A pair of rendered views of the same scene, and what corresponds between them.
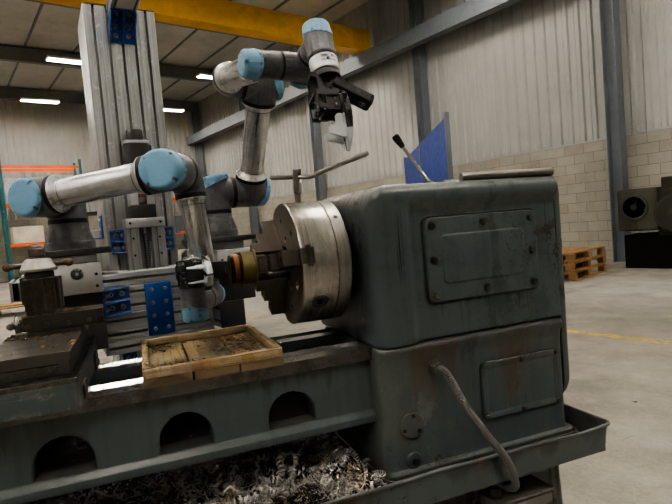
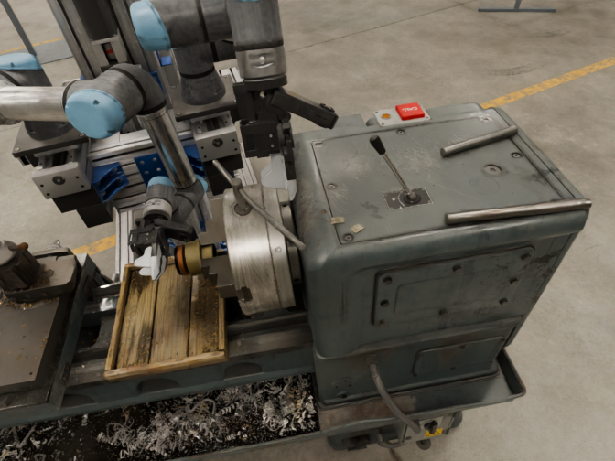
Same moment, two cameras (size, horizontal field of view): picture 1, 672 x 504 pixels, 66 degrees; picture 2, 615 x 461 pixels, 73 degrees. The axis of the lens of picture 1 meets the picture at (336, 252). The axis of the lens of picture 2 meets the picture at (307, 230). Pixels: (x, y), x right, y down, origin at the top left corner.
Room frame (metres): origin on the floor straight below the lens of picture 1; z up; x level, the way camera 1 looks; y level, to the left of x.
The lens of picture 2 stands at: (0.75, -0.22, 1.85)
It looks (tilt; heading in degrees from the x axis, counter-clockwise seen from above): 47 degrees down; 16
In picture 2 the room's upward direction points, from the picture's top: 6 degrees counter-clockwise
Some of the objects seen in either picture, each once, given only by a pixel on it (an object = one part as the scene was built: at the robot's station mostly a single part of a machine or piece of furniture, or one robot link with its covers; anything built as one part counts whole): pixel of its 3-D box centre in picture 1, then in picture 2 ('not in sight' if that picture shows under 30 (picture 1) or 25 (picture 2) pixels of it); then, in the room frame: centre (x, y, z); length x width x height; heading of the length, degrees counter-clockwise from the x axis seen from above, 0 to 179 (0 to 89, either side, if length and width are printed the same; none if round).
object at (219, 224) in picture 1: (216, 223); (199, 80); (1.96, 0.44, 1.21); 0.15 x 0.15 x 0.10
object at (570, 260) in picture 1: (565, 262); not in sight; (8.62, -3.79, 0.22); 1.25 x 0.86 x 0.44; 130
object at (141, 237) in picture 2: (193, 272); (151, 235); (1.38, 0.38, 1.08); 0.12 x 0.09 x 0.08; 21
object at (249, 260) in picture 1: (247, 267); (197, 257); (1.32, 0.23, 1.08); 0.09 x 0.09 x 0.09; 21
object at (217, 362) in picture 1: (206, 351); (171, 308); (1.28, 0.34, 0.89); 0.36 x 0.30 x 0.04; 21
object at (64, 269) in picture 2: (57, 321); (38, 282); (1.24, 0.68, 0.99); 0.20 x 0.10 x 0.05; 111
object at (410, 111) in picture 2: not in sight; (409, 112); (1.74, -0.25, 1.26); 0.06 x 0.06 x 0.02; 21
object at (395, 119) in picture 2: not in sight; (400, 123); (1.73, -0.23, 1.23); 0.13 x 0.08 x 0.05; 111
